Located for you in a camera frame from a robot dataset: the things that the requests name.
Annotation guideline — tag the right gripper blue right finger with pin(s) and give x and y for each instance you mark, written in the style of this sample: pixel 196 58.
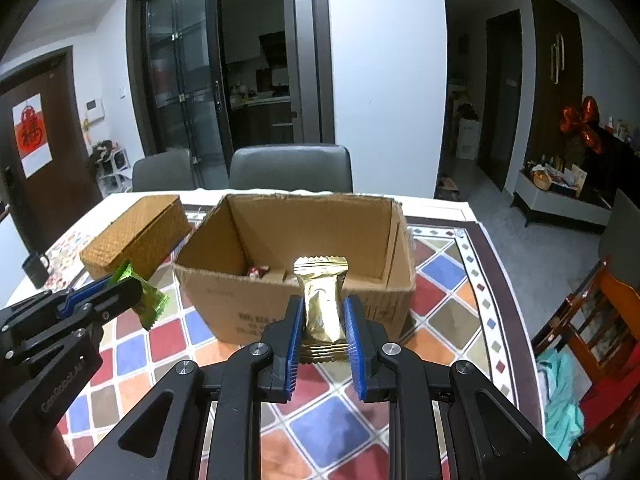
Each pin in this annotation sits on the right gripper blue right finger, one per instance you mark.
pixel 364 338

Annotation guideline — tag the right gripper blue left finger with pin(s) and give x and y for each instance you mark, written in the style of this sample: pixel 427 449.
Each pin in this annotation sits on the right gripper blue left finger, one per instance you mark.
pixel 278 379

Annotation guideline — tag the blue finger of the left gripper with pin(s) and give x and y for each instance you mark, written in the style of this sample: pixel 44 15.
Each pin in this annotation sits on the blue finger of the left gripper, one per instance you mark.
pixel 77 297
pixel 106 305

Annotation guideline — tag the green candy packet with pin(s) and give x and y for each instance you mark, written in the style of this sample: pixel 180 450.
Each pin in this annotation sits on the green candy packet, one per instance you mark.
pixel 152 303

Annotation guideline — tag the gold snack wrapper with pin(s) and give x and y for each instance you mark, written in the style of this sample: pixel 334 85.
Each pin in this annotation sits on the gold snack wrapper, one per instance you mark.
pixel 321 280

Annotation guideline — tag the red white snack packet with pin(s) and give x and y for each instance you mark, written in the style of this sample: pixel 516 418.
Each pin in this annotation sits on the red white snack packet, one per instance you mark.
pixel 257 272

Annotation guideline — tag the person's left hand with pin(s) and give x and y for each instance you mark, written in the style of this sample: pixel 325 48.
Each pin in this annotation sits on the person's left hand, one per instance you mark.
pixel 57 460

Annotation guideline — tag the patterned floral placemat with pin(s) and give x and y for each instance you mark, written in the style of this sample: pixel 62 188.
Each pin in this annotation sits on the patterned floral placemat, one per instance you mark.
pixel 65 264

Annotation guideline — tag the black mug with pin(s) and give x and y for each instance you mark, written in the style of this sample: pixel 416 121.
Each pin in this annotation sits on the black mug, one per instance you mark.
pixel 36 268

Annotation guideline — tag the woven wicker basket box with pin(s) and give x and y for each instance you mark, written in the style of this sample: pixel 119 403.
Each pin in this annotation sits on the woven wicker basket box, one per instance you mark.
pixel 144 235

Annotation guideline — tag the brown cardboard box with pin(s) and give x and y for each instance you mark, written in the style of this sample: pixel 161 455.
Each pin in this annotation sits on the brown cardboard box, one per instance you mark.
pixel 242 264

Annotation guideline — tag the dark wooden door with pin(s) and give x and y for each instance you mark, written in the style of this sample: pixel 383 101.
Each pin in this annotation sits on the dark wooden door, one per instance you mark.
pixel 47 178

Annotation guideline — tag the white shoe rack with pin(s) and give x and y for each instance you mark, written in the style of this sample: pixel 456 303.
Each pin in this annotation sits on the white shoe rack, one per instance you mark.
pixel 113 171

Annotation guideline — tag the grey dining chair left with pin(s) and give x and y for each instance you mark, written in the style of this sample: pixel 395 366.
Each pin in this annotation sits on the grey dining chair left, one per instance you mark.
pixel 167 171

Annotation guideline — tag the grey dining chair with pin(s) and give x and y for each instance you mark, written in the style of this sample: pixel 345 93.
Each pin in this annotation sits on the grey dining chair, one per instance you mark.
pixel 292 167
pixel 167 171

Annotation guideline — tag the grey dining chair centre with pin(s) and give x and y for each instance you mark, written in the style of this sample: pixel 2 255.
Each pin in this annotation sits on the grey dining chair centre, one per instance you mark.
pixel 292 167

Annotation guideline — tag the white intercom panel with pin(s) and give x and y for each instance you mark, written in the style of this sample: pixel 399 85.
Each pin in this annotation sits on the white intercom panel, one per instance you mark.
pixel 94 110

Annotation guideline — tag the red fu door poster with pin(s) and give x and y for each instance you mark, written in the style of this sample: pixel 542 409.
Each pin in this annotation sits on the red fu door poster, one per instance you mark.
pixel 30 134

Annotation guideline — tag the teal cloth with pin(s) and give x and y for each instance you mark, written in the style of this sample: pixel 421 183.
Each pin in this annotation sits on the teal cloth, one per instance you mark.
pixel 564 422

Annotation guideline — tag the white box on floor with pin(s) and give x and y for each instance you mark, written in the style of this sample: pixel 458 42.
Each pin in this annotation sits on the white box on floor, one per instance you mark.
pixel 468 139

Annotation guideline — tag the orange wooden chair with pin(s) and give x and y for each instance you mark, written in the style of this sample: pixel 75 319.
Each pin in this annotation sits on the orange wooden chair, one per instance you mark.
pixel 599 324

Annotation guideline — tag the white low cabinet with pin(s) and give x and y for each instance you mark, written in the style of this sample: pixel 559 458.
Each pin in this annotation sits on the white low cabinet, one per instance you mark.
pixel 554 209

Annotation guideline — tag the glass sliding door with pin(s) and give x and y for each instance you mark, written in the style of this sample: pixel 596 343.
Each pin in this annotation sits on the glass sliding door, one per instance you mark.
pixel 175 57

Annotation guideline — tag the red heart balloons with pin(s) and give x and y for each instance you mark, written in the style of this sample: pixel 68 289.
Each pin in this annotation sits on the red heart balloons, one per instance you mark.
pixel 584 120

